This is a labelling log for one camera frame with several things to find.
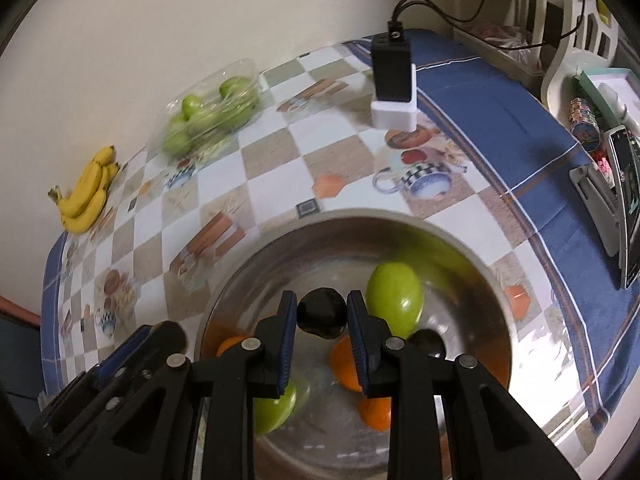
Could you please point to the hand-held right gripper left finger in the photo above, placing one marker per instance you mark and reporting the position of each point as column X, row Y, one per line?
column 287, row 340

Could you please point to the pink object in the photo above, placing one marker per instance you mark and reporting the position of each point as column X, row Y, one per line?
column 602, row 165

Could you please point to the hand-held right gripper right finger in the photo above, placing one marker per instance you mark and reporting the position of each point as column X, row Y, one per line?
column 357, row 345

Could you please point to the smartphone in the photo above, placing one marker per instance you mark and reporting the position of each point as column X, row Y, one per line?
column 627, row 200

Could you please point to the green mango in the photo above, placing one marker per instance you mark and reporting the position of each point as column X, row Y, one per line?
column 395, row 295

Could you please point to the green apple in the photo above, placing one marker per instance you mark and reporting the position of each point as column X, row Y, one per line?
column 177, row 141
column 245, row 107
column 190, row 105
column 215, row 117
column 232, row 87

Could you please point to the clear plastic clamshell container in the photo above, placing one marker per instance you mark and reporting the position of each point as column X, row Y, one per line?
column 245, row 67

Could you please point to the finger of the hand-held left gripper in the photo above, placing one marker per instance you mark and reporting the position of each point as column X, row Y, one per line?
column 125, row 355
column 167, row 337

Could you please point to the orange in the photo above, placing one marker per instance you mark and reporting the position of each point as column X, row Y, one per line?
column 230, row 345
column 375, row 410
column 342, row 365

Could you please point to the colourful small tin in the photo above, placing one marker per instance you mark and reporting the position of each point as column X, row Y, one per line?
column 582, row 120

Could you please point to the green round fruit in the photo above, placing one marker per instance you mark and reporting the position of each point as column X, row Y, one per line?
column 272, row 410

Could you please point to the white phone stand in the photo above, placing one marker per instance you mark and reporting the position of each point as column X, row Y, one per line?
column 595, row 200

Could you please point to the stainless steel bowl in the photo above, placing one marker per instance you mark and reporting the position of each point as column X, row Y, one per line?
column 340, row 260

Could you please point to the black charger box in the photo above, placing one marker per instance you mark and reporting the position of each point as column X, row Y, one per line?
column 392, row 70

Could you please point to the dark plum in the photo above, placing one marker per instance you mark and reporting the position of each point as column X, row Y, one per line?
column 427, row 342
column 322, row 312

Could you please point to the yellow object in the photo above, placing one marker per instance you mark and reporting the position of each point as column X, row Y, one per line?
column 602, row 10

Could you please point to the white charging dock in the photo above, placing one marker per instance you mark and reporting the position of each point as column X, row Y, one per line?
column 392, row 115

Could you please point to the banana bunch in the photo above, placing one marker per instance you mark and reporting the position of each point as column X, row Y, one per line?
column 85, row 205

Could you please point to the green tissue box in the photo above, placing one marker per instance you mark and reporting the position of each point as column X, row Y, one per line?
column 590, row 87

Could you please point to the white slatted chair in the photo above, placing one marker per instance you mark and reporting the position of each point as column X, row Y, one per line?
column 539, row 10

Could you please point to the plastic bag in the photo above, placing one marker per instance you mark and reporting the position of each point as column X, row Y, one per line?
column 505, row 37

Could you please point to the white bottle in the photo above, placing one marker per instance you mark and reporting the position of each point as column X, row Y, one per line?
column 615, row 97

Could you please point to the white chair with cutouts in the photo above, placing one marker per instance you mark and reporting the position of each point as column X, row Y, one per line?
column 555, row 75

